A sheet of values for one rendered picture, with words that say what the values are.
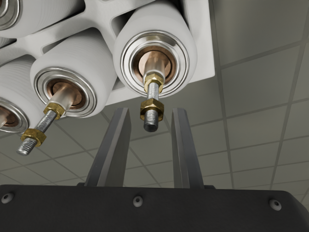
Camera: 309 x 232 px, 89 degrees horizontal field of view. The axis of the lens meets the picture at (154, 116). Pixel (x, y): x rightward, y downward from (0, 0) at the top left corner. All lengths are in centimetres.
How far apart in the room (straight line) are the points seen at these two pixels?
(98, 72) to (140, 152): 56
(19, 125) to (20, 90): 6
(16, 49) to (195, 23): 26
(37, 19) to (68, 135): 58
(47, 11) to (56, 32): 7
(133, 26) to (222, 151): 67
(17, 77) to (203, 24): 27
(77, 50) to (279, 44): 46
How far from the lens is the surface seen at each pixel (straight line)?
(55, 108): 20
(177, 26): 17
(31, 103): 29
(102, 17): 25
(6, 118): 31
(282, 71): 57
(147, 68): 16
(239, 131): 69
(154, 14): 18
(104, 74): 23
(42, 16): 22
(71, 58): 21
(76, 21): 27
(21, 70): 32
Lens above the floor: 42
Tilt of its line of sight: 48 degrees down
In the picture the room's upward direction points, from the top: 178 degrees counter-clockwise
